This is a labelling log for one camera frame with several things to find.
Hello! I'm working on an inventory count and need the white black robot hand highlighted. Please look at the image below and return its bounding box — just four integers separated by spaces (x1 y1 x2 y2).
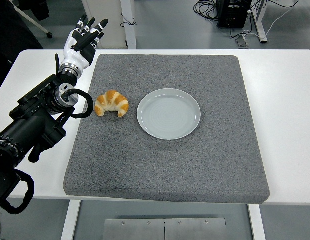
60 14 110 71

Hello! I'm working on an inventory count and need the golden croissant bread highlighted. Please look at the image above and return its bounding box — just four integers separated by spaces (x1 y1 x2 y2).
94 90 130 118

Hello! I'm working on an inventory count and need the grey round plate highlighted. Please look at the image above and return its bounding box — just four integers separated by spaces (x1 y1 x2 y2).
136 88 202 141

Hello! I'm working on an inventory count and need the grey metal plate with screws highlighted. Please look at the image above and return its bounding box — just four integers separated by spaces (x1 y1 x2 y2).
102 217 228 240

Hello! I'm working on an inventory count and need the white chair leg with caster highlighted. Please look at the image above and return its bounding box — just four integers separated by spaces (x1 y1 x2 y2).
13 4 54 39

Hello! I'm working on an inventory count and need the black hanging garment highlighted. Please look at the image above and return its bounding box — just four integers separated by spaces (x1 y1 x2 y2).
27 0 50 21

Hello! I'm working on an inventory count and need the white cabinet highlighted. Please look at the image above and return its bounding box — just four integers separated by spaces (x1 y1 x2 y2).
81 0 138 50

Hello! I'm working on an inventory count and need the person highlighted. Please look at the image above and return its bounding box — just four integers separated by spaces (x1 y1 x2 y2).
0 0 45 88

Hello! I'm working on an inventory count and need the grey felt mat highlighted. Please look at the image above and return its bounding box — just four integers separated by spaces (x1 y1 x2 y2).
62 53 271 206

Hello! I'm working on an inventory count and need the black computer case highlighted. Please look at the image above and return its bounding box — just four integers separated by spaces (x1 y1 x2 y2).
216 0 253 29

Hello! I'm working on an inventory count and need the white table leg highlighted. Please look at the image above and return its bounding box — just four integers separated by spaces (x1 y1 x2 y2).
247 204 267 240
60 199 82 240

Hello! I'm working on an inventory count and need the clear plastic piece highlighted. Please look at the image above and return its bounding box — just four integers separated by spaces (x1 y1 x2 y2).
234 34 250 48

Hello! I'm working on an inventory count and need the white desk leg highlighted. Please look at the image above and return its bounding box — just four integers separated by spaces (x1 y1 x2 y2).
252 0 269 45

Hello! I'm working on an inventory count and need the thin black cable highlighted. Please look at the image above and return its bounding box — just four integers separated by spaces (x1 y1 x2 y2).
120 12 138 28

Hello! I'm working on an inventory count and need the black cable bundle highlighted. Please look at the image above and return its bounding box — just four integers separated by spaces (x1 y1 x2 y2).
193 0 219 21

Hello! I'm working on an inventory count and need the white cable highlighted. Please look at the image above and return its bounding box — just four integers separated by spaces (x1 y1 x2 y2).
242 0 301 41

